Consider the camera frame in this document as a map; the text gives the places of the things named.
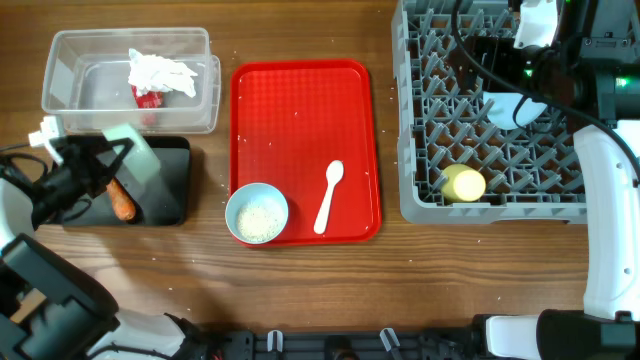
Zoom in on green bowl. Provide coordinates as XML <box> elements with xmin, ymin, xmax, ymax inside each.
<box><xmin>102</xmin><ymin>124</ymin><xmax>161</xmax><ymax>185</ymax></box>

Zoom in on red snack wrapper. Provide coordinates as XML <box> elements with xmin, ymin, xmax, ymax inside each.
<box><xmin>131</xmin><ymin>85</ymin><xmax>164</xmax><ymax>109</ymax></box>

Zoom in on white rice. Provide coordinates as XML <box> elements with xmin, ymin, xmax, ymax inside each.
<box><xmin>236</xmin><ymin>202</ymin><xmax>286</xmax><ymax>244</ymax></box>

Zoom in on yellow plastic cup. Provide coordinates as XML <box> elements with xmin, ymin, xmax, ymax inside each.
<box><xmin>441</xmin><ymin>164</ymin><xmax>486</xmax><ymax>202</ymax></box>

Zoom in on white napkin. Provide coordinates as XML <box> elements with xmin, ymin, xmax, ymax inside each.
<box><xmin>128</xmin><ymin>48</ymin><xmax>198</xmax><ymax>98</ymax></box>

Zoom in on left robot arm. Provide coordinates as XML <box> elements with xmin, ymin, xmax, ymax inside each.
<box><xmin>1</xmin><ymin>139</ymin><xmax>219</xmax><ymax>359</ymax></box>

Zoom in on clear plastic bin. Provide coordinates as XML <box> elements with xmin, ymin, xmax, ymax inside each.
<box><xmin>41</xmin><ymin>27</ymin><xmax>221</xmax><ymax>134</ymax></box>

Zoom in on light blue plate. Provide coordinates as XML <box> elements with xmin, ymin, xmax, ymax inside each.
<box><xmin>483</xmin><ymin>91</ymin><xmax>547</xmax><ymax>130</ymax></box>

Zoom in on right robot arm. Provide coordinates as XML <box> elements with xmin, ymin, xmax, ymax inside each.
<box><xmin>455</xmin><ymin>0</ymin><xmax>639</xmax><ymax>359</ymax></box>

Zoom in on white plastic spoon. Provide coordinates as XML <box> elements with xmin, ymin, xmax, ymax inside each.
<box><xmin>313</xmin><ymin>160</ymin><xmax>344</xmax><ymax>235</ymax></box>

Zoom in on blue bowl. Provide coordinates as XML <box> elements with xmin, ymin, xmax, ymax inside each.
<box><xmin>225</xmin><ymin>182</ymin><xmax>289</xmax><ymax>245</ymax></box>

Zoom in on black plastic tray bin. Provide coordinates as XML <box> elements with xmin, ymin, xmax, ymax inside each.
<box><xmin>52</xmin><ymin>136</ymin><xmax>191</xmax><ymax>227</ymax></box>

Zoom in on grey dishwasher rack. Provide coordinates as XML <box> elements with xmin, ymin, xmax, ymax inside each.
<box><xmin>391</xmin><ymin>1</ymin><xmax>587</xmax><ymax>224</ymax></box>

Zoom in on orange carrot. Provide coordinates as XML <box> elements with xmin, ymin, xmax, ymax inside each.
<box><xmin>106</xmin><ymin>178</ymin><xmax>136</xmax><ymax>222</ymax></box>

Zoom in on red serving tray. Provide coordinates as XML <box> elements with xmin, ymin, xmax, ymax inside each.
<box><xmin>229</xmin><ymin>59</ymin><xmax>382</xmax><ymax>247</ymax></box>

